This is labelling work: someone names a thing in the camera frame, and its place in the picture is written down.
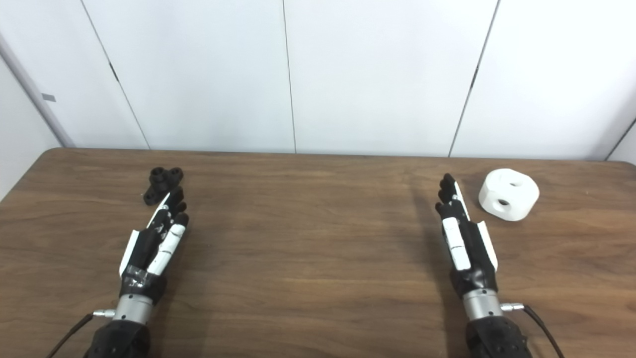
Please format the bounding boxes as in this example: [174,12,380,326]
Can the grey wall corner post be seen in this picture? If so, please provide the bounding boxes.
[0,32,75,148]

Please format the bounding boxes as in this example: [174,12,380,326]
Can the black plastic holder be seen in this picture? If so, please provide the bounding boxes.
[144,167,184,206]

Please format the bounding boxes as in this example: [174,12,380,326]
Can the round white plastic piece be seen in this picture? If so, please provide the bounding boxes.
[478,169,540,222]

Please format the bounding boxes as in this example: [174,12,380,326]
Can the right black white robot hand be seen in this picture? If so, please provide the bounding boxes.
[435,173,499,299]

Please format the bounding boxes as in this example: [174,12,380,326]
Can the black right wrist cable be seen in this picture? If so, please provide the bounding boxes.
[501,302,564,358]

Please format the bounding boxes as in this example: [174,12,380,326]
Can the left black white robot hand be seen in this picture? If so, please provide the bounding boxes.
[118,187,190,304]

